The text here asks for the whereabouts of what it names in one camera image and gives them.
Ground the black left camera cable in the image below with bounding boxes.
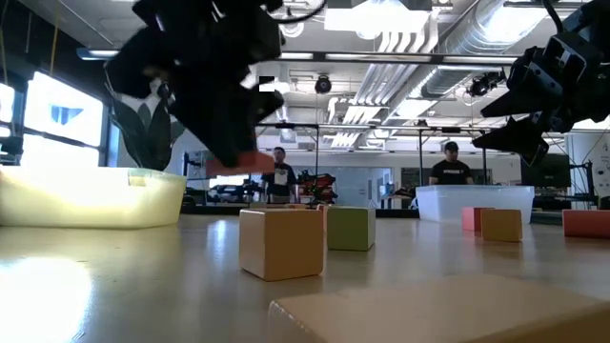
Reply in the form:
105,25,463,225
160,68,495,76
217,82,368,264
269,0,330,26

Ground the yellow plastic bin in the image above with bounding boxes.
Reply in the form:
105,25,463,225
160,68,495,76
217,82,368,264
0,165,188,230

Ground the black aluminium table frame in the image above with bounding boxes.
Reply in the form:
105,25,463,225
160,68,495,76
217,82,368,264
179,202,610,226

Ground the black camera cable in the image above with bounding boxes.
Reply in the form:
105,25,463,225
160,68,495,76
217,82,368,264
269,0,330,26
541,0,564,35

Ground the white poster with drawings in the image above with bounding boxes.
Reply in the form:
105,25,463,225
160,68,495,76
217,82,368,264
593,134,610,199

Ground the green rectangular wooden block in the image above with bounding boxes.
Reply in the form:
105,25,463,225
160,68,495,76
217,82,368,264
326,205,376,252

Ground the black ceiling-mounted device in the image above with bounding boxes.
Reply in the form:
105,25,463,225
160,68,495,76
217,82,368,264
465,70,507,99

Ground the potted green plant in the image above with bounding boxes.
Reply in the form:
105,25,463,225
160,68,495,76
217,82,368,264
105,78,191,172

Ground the black overhead frame bar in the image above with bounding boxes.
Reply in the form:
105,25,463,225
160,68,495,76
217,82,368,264
278,50,520,66

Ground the silver ventilation duct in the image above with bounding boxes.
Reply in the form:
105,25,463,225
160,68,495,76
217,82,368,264
421,0,530,99

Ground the large bright window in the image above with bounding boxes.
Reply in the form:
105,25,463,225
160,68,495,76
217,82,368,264
0,70,106,169

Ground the orange wooden cube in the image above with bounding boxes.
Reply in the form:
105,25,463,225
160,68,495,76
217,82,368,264
238,207,328,283
479,208,524,243

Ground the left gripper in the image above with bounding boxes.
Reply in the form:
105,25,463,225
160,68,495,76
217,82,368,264
104,21,286,169

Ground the red and black machine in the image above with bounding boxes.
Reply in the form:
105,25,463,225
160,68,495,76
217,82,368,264
295,169,339,206

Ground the clear plastic bin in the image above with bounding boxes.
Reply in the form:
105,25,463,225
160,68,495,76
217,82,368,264
416,184,536,225

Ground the orange rectangular wooden block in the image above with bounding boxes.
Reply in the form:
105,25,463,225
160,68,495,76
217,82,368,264
266,273,610,343

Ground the red wooden cube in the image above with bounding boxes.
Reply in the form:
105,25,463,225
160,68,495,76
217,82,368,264
460,206,496,233

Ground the person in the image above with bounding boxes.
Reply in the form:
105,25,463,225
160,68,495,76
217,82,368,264
428,140,476,187
260,146,299,205

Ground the black metal gantry frame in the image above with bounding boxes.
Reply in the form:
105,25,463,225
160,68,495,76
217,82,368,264
256,122,320,207
414,124,488,187

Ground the black computer monitor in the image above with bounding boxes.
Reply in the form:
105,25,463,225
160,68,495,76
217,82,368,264
182,150,209,181
519,151,573,190

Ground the white ceiling light panel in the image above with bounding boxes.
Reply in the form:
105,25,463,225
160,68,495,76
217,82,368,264
323,0,433,35

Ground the red rectangular wooden block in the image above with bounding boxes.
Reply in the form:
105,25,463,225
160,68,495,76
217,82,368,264
561,209,610,240
205,151,276,177

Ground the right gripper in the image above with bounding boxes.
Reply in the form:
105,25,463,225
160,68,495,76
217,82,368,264
471,18,610,169

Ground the black right camera cable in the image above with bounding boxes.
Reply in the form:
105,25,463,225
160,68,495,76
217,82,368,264
541,0,564,35

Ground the long ceiling light strip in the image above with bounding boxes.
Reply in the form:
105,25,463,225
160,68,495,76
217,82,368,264
75,47,120,61

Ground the black overhead camera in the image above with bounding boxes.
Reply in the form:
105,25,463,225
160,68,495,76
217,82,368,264
314,73,334,95

